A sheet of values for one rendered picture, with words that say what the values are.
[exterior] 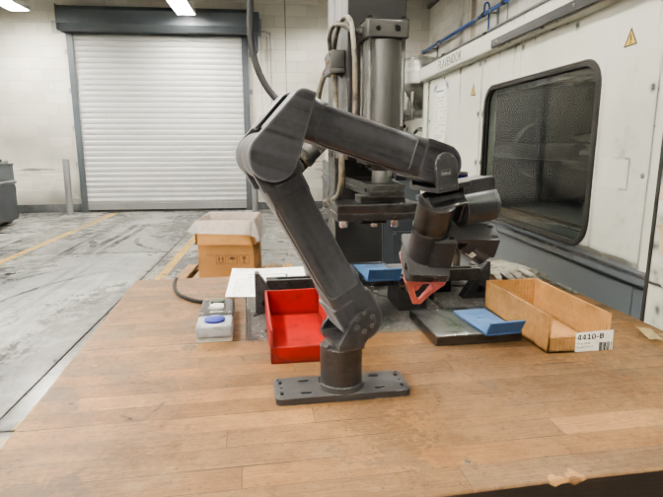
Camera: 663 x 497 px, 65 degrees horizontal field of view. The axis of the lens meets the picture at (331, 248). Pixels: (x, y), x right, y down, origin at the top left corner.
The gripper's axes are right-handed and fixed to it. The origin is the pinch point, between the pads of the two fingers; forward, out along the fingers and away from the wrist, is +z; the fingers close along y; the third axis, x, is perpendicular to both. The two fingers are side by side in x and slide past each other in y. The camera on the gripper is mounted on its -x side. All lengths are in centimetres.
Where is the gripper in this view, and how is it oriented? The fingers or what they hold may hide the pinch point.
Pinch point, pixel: (415, 293)
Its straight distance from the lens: 91.7
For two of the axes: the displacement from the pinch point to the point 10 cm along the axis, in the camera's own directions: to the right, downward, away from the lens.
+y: -0.2, -6.5, 7.6
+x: -10.0, -0.3, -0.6
